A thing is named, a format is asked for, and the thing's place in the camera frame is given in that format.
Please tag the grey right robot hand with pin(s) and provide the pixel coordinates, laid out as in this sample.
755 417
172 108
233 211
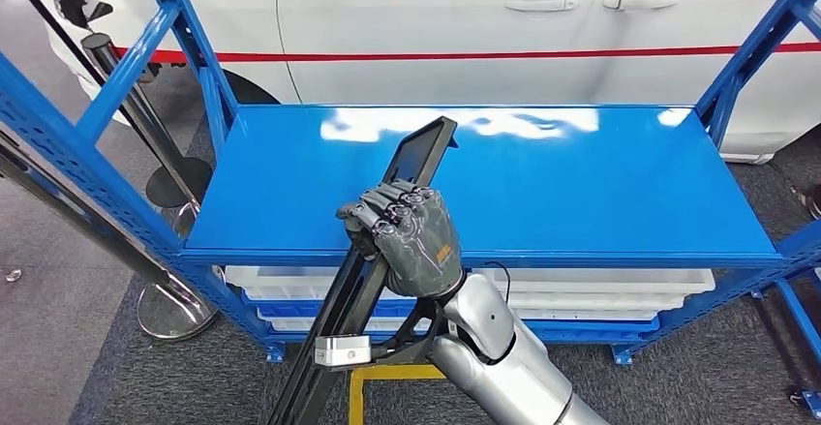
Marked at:
417 249

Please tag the black plastic frame part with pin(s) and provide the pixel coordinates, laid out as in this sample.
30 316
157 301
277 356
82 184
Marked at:
423 146

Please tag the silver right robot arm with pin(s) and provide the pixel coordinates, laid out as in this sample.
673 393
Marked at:
500 371

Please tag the blue metal shelf rack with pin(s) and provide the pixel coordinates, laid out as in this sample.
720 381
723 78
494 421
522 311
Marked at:
545 185

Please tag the blue wheeled shelf rack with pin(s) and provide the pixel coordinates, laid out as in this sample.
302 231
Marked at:
798 326

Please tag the blue plastic bin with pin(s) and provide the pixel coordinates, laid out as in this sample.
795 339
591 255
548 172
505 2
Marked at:
295 308
590 331

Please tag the white plastic bin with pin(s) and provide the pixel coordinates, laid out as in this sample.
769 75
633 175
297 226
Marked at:
288 324
282 281
609 287
596 313

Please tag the white car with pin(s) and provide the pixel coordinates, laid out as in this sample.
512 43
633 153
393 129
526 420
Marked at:
449 11

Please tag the thin black pole stand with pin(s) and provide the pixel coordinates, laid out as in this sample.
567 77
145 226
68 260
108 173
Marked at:
167 185

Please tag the black seat chrome stool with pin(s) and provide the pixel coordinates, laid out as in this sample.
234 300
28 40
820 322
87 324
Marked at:
13 275

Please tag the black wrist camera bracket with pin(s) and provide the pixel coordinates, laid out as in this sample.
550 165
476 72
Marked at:
410 335

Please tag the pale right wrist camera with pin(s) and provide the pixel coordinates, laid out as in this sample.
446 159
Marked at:
343 351

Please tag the chrome stanchion post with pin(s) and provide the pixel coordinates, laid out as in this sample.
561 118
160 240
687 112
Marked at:
102 56
179 310

